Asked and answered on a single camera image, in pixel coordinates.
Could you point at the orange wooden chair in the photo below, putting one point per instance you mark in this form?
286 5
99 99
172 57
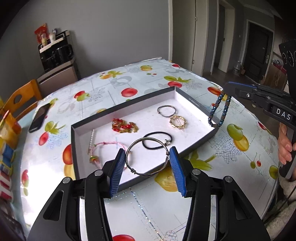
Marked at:
30 89

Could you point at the shallow black cardboard box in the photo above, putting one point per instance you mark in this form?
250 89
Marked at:
143 109

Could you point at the white fleece clothing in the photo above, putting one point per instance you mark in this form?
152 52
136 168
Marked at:
284 208

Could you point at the fruit print tablecloth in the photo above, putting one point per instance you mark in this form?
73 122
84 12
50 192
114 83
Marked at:
231 150

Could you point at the person's right hand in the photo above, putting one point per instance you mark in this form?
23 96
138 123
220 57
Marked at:
285 143

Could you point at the black smartphone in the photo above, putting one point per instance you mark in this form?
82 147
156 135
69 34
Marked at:
39 117

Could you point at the brown cardboard box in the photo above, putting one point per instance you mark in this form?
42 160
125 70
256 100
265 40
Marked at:
275 75

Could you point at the round gold hair clip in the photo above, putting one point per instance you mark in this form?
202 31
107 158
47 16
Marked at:
172 121

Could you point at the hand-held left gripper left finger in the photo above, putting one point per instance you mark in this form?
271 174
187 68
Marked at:
116 172

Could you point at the dark entrance door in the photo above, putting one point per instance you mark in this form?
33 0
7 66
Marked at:
257 46

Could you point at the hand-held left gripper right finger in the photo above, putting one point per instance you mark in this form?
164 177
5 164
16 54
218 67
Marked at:
178 172

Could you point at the black tea appliance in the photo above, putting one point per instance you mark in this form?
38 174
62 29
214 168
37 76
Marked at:
60 53

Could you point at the grey low cabinet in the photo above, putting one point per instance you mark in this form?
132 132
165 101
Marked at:
57 76

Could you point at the thin dark metal bangle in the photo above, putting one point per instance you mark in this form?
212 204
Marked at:
159 113

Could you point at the red snack packet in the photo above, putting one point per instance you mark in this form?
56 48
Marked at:
41 31

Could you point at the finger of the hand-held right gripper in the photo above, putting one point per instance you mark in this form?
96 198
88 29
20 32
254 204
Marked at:
233 86
252 97

